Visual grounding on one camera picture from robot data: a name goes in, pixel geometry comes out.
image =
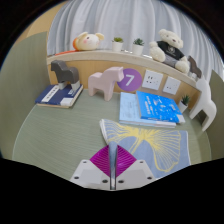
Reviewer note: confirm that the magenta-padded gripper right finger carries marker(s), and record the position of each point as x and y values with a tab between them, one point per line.
128	166

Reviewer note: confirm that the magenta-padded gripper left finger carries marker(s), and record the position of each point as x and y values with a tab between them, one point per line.
96	166

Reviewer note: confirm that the light blue book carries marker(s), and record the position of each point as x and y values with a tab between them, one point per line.
128	110

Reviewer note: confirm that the dark blue book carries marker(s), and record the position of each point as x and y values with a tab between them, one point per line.
55	96

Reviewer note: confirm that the small potted plant white pot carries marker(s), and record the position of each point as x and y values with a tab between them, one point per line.
184	104
117	45
138	48

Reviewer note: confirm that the pink horse figure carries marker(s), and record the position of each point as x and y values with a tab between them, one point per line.
103	81

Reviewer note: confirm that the round purple number sign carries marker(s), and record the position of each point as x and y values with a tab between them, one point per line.
130	80

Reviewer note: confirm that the grey horse figure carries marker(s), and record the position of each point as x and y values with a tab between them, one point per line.
65	73

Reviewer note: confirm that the green partition panel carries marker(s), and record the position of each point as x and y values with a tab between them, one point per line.
20	93
217	113

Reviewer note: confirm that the cream teddy bear black shirt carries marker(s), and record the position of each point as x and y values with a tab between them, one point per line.
168	50

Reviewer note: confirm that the cream and orange lion plush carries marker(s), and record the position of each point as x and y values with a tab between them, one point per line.
88	41

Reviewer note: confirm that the white pleated curtain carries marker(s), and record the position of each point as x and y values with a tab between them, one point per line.
133	16

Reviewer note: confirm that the white wall socket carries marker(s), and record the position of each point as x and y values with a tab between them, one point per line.
152	80
171	85

